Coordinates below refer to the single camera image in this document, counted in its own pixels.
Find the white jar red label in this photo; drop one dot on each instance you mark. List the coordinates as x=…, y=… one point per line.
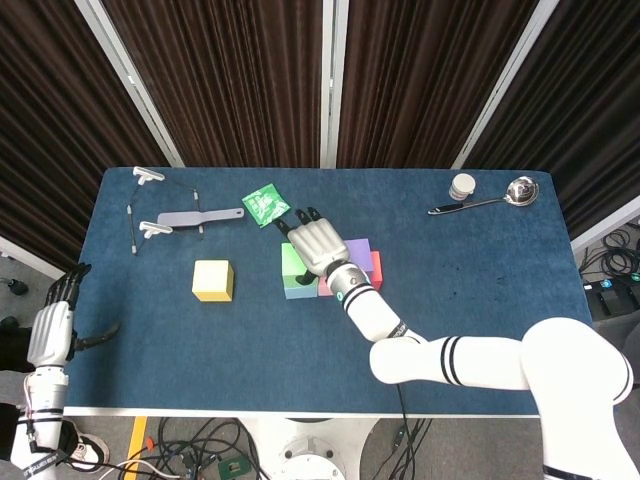
x=462, y=185

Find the white partition post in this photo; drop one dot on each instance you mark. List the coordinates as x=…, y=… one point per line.
x=505, y=85
x=334, y=80
x=130, y=85

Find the pink foam cube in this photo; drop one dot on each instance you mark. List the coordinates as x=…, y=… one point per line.
x=324, y=289

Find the blue table cloth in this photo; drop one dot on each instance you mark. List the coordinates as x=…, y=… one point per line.
x=225, y=350

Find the dark brown curtain panel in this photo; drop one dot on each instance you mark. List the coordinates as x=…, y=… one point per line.
x=225, y=75
x=600, y=125
x=40, y=125
x=425, y=75

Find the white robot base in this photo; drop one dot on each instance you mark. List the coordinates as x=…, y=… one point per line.
x=310, y=450

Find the white sneaker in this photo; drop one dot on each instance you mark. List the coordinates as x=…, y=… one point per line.
x=90, y=450

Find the green foam cube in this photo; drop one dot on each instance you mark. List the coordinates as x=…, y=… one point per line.
x=290, y=262

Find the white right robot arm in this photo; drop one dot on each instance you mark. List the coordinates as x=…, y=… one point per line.
x=450, y=365

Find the orange plastic object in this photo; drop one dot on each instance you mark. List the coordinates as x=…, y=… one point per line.
x=149, y=442

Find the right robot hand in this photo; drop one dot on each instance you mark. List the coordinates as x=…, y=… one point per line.
x=317, y=245

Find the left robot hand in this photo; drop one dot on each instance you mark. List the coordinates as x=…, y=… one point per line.
x=50, y=330

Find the light blue foam cube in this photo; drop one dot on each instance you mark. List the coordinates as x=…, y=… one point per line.
x=300, y=293

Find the white partition frame bar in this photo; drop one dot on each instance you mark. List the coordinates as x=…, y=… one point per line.
x=35, y=260
x=605, y=225

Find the purple foam cube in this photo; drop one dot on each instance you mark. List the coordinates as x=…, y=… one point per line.
x=360, y=252

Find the white table frame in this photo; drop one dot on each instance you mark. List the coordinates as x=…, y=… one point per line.
x=250, y=412

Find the red foam cube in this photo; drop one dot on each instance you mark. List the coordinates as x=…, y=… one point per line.
x=377, y=270

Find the green sachet packet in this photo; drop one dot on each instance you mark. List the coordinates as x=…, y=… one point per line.
x=265, y=205

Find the black power strip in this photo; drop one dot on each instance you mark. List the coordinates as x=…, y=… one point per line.
x=610, y=297

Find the yellow foam cube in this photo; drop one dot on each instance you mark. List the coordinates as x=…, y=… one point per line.
x=210, y=277

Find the black trouser leg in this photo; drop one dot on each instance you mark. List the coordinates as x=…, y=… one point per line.
x=7, y=425
x=12, y=350

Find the green circuit board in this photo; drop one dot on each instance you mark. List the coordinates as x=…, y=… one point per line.
x=233, y=468

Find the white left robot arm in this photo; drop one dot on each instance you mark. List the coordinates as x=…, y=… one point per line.
x=45, y=390

